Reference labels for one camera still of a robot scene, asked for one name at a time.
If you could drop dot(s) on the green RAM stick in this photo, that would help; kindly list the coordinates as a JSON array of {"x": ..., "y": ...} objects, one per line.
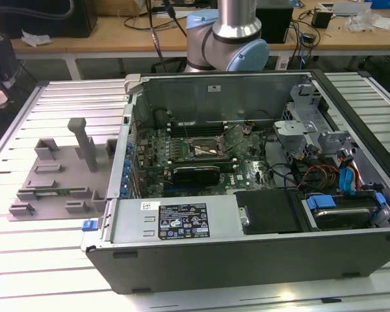
[{"x": 61, "y": 192}]

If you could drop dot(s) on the black open PC case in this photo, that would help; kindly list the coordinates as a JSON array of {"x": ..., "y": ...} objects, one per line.
[{"x": 214, "y": 269}]

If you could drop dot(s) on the CPU socket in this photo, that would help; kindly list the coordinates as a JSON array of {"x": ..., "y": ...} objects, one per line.
[{"x": 201, "y": 146}]

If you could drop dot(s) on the grey parts rack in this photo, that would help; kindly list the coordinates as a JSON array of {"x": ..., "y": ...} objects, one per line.
[{"x": 68, "y": 182}]

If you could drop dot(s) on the hard disk in blue carrier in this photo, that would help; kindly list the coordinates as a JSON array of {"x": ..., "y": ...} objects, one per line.
[{"x": 341, "y": 216}]

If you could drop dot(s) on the metal locking lever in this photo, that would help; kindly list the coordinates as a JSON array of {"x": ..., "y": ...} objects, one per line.
[{"x": 187, "y": 133}]

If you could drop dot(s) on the black RAM slots row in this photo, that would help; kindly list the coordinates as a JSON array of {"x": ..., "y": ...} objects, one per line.
[
  {"x": 198, "y": 129},
  {"x": 226, "y": 165}
]

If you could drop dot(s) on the silver power supply with label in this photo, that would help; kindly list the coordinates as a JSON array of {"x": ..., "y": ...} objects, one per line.
[{"x": 133, "y": 221}]

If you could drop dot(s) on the wooden desk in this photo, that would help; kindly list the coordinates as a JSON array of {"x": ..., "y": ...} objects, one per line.
[{"x": 100, "y": 39}]

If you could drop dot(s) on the small black cube box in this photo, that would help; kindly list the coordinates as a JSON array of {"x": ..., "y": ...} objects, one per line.
[{"x": 320, "y": 19}]

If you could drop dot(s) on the large black box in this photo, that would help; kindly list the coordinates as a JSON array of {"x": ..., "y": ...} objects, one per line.
[{"x": 45, "y": 16}]

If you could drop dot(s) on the silver metal bracket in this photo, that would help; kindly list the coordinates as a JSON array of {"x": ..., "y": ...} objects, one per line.
[{"x": 292, "y": 128}]

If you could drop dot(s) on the blue case latch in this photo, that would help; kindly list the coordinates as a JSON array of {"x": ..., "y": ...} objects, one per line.
[{"x": 88, "y": 225}]

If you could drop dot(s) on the green motherboard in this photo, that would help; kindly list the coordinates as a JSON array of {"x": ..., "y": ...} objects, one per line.
[{"x": 247, "y": 169}]

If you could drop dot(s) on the small black adapter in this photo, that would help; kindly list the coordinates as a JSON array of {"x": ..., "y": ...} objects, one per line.
[{"x": 309, "y": 39}]

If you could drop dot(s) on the black graphics card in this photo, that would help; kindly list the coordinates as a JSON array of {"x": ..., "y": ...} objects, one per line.
[{"x": 196, "y": 175}]

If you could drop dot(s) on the crumpled white paper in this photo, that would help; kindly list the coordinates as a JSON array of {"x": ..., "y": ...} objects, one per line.
[{"x": 35, "y": 38}]

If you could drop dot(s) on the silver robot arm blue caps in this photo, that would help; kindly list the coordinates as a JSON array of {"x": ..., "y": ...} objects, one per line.
[{"x": 227, "y": 42}]

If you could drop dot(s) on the clear plastic bags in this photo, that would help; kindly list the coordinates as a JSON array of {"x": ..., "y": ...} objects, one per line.
[{"x": 360, "y": 21}]

